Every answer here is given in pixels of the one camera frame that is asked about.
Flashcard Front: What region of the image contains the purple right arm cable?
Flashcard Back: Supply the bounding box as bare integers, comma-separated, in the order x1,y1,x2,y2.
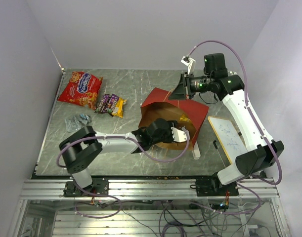
186,39,282,185

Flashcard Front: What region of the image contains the small whiteboard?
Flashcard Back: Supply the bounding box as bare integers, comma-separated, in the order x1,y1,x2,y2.
208,116,247,164

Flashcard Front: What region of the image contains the red paper bag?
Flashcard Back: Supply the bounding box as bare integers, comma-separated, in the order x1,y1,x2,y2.
138,87,209,150

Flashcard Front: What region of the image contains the purple candy packet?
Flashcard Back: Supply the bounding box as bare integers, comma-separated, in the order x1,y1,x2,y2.
106,94,119,117

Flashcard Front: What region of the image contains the clear blue snack packet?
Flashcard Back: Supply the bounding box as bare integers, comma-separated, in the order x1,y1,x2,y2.
77,114,91,125

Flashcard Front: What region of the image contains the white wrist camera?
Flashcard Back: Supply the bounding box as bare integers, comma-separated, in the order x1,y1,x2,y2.
181,56,196,75
171,127,189,143

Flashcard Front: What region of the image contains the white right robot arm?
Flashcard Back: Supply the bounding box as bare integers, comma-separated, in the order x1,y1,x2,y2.
169,53,284,196

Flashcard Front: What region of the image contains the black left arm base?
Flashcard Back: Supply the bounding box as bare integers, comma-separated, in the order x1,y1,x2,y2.
63,178,109,198

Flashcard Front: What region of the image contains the aluminium frame rail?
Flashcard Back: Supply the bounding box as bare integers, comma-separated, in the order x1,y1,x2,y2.
20,179,279,200

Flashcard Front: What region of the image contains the yellow snack packet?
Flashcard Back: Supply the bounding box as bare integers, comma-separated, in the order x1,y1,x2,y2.
111,97,127,118

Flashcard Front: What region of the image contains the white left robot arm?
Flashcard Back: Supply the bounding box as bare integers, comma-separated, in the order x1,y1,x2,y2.
59,118,187,196

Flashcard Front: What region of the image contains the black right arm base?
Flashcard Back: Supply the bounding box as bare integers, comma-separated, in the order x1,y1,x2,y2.
190,173,239,197

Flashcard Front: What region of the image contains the black marker pen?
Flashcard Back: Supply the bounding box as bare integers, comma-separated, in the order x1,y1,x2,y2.
213,140,228,167

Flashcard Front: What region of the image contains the white eraser block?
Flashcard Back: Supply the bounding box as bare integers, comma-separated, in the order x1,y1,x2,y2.
192,142,201,160

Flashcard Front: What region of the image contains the red cookie snack bag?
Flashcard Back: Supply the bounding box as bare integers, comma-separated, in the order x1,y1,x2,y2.
57,71,103,110

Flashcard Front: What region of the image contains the purple M&M's packet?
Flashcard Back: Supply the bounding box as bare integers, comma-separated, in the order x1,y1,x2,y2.
95,94,110,114

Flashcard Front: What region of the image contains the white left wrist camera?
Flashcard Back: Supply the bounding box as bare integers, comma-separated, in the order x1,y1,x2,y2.
171,127,189,143

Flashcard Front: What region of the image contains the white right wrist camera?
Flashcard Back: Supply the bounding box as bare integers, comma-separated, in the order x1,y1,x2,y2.
181,56,196,75

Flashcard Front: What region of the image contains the gold foil snack packet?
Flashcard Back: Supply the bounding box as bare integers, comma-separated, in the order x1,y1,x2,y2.
179,114,192,123

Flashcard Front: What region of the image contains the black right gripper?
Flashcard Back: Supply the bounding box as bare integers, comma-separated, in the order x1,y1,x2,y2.
168,72,214,100

